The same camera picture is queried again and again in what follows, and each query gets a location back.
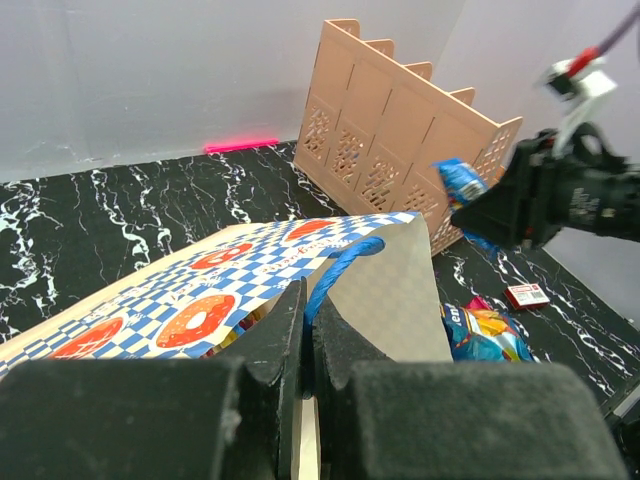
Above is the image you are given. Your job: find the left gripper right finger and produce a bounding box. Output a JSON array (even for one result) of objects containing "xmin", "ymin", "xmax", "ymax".
[{"xmin": 313, "ymin": 300, "xmax": 629, "ymax": 479}]

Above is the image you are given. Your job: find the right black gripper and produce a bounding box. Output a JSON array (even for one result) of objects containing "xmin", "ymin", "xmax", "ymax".
[{"xmin": 451, "ymin": 123, "xmax": 639, "ymax": 249}]

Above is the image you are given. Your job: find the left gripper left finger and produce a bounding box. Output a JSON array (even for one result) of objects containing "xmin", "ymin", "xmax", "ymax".
[{"xmin": 1, "ymin": 280, "xmax": 307, "ymax": 479}]

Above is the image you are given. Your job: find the colourful candy packet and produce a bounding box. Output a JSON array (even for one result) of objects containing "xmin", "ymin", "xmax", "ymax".
[{"xmin": 432, "ymin": 157, "xmax": 501, "ymax": 254}]

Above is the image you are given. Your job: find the blue snack bag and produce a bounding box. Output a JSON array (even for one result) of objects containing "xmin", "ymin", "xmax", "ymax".
[{"xmin": 440, "ymin": 304, "xmax": 535, "ymax": 362}]

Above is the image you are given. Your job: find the blue checkered paper bag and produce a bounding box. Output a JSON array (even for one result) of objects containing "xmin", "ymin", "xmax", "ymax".
[{"xmin": 1, "ymin": 213, "xmax": 451, "ymax": 464}]

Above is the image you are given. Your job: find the pink REAL chips bag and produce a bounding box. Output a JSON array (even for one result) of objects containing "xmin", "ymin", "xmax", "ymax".
[{"xmin": 464, "ymin": 296, "xmax": 492, "ymax": 311}]

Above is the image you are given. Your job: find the small red white box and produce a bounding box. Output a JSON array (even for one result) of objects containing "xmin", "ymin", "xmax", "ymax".
[{"xmin": 505, "ymin": 283, "xmax": 550, "ymax": 310}]

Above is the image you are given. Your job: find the orange plastic file organizer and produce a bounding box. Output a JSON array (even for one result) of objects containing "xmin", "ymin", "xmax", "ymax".
[{"xmin": 294, "ymin": 19, "xmax": 523, "ymax": 254}]

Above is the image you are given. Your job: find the pink tape strip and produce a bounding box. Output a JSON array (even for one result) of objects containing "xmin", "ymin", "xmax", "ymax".
[{"xmin": 203, "ymin": 138, "xmax": 279, "ymax": 155}]

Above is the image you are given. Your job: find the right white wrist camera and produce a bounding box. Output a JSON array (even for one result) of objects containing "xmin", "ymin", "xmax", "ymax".
[{"xmin": 539, "ymin": 46, "xmax": 618, "ymax": 159}]

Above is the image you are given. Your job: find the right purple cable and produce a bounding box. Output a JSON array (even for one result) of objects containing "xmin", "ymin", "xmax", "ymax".
[{"xmin": 597, "ymin": 0, "xmax": 640, "ymax": 56}]

